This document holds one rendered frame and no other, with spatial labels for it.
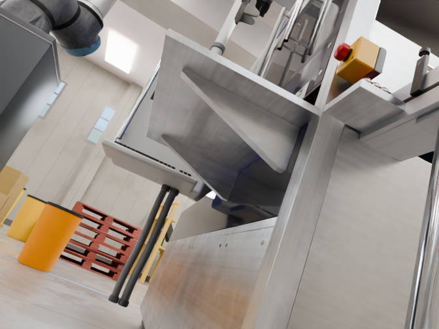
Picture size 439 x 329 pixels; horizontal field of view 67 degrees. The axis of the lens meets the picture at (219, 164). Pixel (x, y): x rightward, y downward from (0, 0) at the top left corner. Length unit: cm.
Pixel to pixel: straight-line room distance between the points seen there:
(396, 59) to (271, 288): 69
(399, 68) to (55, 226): 294
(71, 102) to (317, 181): 827
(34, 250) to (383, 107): 304
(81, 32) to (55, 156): 737
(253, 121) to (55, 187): 764
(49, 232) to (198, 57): 273
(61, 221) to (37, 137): 541
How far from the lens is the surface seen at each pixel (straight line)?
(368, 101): 76
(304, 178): 74
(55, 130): 860
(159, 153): 172
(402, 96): 80
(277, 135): 86
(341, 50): 84
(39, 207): 567
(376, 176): 86
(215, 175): 130
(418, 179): 94
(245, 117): 84
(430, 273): 61
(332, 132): 82
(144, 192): 841
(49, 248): 334
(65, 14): 111
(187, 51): 80
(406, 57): 107
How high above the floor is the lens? 41
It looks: 20 degrees up
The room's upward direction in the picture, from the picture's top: 23 degrees clockwise
